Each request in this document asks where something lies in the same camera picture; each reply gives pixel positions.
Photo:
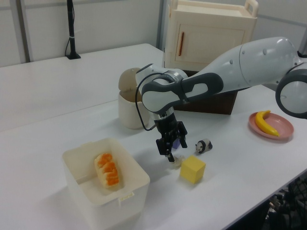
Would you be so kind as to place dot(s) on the pink plate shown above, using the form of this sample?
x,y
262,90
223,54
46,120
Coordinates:
x,y
283,124

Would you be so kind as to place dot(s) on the yellow toy banana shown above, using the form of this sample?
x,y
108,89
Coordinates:
x,y
260,122

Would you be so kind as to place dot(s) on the cream plastic storage cabinet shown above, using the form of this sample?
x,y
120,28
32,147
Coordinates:
x,y
216,36

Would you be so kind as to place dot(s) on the cream trash bin with lid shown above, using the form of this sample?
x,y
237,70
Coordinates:
x,y
127,112

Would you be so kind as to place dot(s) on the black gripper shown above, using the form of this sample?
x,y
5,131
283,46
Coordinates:
x,y
168,127

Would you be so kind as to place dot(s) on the dark brown wooden drawer box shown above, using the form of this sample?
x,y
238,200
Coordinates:
x,y
216,105

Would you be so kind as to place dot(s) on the small panda figurine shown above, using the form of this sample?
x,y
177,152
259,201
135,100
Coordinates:
x,y
204,146

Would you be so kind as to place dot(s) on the yellow foam cube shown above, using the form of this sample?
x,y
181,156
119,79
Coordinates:
x,y
192,170

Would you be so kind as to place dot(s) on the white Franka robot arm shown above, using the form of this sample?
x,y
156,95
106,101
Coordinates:
x,y
251,64

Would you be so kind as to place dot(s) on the toy bread with orange topping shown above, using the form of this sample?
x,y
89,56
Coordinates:
x,y
108,170

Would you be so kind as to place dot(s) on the white plastic storage container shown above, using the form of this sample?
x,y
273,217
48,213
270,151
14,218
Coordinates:
x,y
108,210

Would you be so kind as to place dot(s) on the purple foam cube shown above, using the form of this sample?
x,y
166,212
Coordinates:
x,y
177,144

